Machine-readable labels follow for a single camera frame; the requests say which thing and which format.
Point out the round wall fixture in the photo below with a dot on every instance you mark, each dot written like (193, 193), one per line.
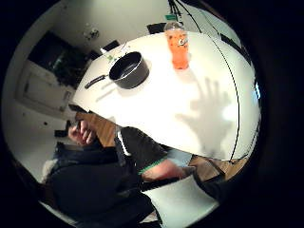
(91, 33)

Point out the black tripod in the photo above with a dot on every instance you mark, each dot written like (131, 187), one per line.
(174, 8)

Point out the black object on floor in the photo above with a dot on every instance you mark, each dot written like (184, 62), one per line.
(63, 129)

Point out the white cabinet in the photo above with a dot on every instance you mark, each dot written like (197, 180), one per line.
(44, 90)

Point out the black chair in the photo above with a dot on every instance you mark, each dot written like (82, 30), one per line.
(156, 28)
(110, 46)

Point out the orange drink bottle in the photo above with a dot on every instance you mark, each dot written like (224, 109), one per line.
(180, 47)

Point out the person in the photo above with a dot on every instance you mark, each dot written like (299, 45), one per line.
(88, 183)

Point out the dark wall screen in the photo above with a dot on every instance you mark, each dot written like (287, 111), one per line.
(58, 58)

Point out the green wall sign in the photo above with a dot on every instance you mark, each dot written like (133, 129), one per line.
(170, 17)

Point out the small green item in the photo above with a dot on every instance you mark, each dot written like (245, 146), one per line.
(110, 58)

